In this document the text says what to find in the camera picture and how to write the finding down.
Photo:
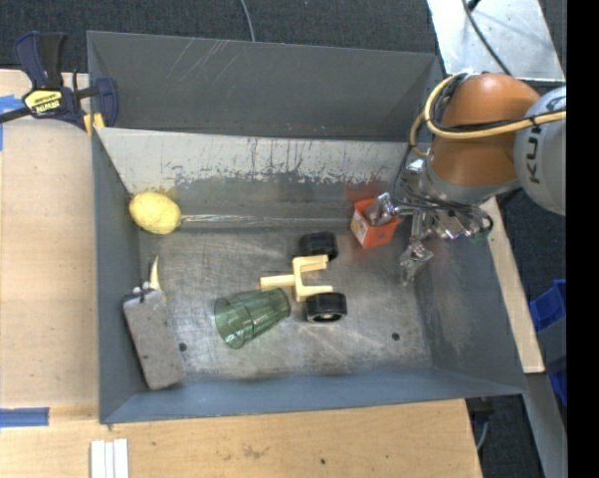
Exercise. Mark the cream axle with black wheels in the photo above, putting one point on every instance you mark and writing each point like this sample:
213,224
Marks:
304,279

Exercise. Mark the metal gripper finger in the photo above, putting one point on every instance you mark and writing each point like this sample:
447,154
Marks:
415,262
382,210

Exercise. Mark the orange box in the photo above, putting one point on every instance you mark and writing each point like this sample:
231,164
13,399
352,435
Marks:
374,236

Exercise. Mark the clear green cup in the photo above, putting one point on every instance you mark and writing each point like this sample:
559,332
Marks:
252,316

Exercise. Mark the white curved piece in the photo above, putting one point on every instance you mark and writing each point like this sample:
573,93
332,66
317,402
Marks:
155,274

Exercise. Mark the grey stone block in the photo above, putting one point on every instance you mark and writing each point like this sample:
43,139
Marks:
154,339

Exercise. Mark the yellow lemon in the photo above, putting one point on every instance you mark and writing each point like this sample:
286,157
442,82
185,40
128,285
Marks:
155,213

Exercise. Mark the grey metal bin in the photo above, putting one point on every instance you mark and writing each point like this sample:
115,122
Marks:
279,356

